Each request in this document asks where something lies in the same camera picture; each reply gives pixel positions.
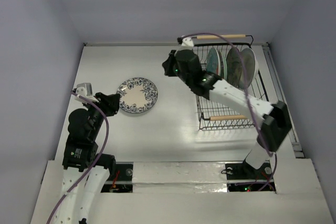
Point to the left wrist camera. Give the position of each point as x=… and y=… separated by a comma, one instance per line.
x=83, y=89

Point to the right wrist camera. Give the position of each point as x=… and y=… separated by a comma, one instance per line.
x=185, y=42

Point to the white deep plate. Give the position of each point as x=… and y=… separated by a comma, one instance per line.
x=251, y=64

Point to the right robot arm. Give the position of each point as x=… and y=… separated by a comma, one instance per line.
x=272, y=121

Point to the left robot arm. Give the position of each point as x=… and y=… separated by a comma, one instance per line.
x=86, y=167

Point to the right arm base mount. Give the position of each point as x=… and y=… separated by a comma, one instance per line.
x=242, y=179

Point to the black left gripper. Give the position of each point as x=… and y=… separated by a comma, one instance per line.
x=109, y=102

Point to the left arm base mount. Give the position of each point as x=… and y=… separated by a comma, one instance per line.
x=121, y=181

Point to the red and teal plate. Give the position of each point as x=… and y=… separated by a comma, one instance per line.
x=213, y=62

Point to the grey-green mottled plate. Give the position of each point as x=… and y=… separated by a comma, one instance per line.
x=234, y=67

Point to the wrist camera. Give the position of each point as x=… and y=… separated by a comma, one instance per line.
x=83, y=89
x=185, y=42

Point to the blue floral white plate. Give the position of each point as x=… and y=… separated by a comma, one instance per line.
x=138, y=95

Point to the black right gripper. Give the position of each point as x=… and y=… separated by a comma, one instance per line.
x=170, y=64

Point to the light green flower plate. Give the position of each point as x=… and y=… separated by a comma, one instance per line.
x=223, y=66

